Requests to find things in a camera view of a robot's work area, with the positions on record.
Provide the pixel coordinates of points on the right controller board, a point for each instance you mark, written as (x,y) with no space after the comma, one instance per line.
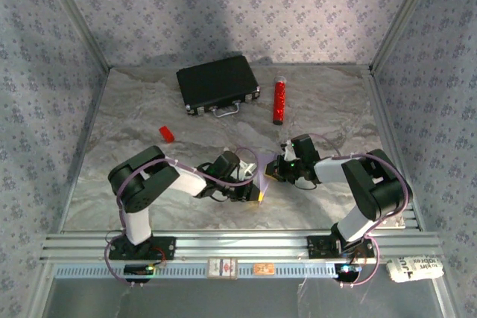
(348,270)

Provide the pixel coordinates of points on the small red block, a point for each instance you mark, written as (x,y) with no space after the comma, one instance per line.
(167,134)

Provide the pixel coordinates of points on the white printed label card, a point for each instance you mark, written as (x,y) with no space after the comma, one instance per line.
(222,269)

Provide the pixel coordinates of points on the aluminium frame post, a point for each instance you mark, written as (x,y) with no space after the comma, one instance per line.
(76,16)
(404,16)

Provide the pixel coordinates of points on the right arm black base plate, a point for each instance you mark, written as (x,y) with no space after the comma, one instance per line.
(322,247)

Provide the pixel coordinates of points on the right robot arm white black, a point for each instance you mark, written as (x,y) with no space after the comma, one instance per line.
(376,187)

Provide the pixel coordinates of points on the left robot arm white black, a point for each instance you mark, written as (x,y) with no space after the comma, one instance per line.
(186,180)

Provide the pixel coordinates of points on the red glitter tube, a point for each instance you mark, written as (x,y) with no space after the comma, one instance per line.
(279,100)

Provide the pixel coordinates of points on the orange label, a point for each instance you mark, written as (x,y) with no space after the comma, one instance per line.
(264,268)

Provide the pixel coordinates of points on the controller board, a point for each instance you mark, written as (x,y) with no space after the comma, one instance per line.
(348,270)
(139,269)

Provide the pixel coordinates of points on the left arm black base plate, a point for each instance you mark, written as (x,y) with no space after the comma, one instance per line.
(164,247)

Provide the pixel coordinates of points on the aluminium side frame bar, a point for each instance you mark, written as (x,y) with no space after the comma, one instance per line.
(85,135)
(391,146)

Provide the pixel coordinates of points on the left controller board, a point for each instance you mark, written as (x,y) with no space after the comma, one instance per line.
(139,269)

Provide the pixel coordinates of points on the white printed paper roll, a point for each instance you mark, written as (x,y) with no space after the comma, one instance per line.
(415,269)

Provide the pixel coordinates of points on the aluminium mounting rail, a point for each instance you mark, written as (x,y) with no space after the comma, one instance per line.
(242,243)

